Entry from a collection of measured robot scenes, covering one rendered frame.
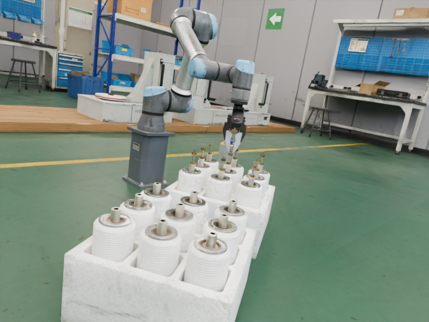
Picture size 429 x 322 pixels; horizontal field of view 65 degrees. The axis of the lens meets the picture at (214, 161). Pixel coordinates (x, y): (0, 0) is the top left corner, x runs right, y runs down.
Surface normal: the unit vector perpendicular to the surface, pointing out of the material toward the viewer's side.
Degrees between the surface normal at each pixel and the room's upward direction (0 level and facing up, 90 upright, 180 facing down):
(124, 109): 90
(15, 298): 0
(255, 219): 90
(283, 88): 90
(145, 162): 90
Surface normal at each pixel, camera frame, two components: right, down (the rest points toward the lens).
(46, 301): 0.15, -0.96
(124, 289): -0.25, 0.18
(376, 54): -0.69, 0.06
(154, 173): 0.70, 0.27
